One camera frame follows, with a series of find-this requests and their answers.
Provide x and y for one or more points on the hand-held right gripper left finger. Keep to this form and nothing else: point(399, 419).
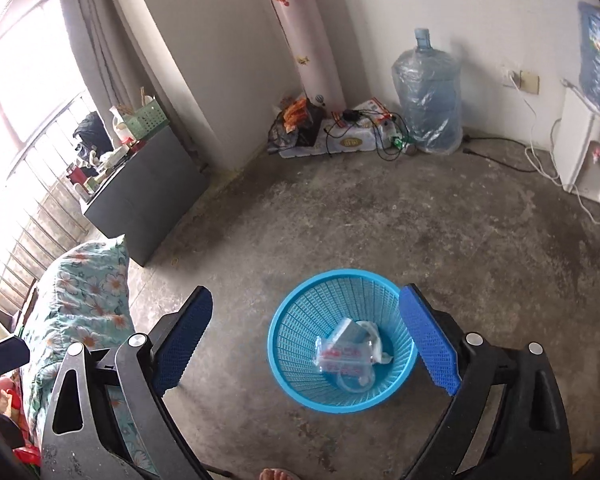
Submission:
point(185, 345)

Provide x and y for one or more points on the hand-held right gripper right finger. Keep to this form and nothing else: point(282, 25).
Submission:
point(427, 345)

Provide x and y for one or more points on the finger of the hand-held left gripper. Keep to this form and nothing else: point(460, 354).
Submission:
point(2, 356)

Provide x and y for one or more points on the blue plastic waste basket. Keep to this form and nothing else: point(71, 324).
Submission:
point(300, 310)

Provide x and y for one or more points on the clear plastic packaging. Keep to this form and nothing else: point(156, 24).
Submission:
point(345, 355)

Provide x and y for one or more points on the floral blanket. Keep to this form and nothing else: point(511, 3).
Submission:
point(80, 290)

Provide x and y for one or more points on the metal window railing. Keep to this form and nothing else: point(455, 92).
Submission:
point(35, 220)

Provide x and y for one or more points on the dark grey cabinet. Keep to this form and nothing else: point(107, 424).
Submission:
point(145, 195)

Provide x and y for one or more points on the person's bare foot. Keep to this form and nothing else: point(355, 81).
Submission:
point(280, 475)

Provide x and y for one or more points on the white foam box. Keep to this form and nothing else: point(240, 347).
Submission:
point(350, 142)

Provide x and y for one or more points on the green plastic storage basket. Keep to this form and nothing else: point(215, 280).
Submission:
point(147, 120)

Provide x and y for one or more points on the dark bag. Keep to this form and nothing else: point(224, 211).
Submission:
point(285, 135)

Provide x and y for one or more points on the dark cloth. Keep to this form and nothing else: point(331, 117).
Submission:
point(90, 130)

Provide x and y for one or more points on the white water dispenser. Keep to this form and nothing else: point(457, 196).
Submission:
point(580, 155)

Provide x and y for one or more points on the clear water jug in bag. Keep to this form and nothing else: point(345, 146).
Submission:
point(427, 95)

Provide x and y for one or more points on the orange snack bag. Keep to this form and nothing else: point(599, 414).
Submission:
point(297, 112)

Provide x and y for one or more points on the rolled printed mat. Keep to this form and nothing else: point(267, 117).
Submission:
point(305, 35)

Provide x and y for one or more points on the grey curtain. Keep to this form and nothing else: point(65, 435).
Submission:
point(87, 10)

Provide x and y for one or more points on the white wall socket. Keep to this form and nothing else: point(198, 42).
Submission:
point(510, 77)

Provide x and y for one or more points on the beige wall plate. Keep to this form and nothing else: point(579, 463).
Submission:
point(530, 83)

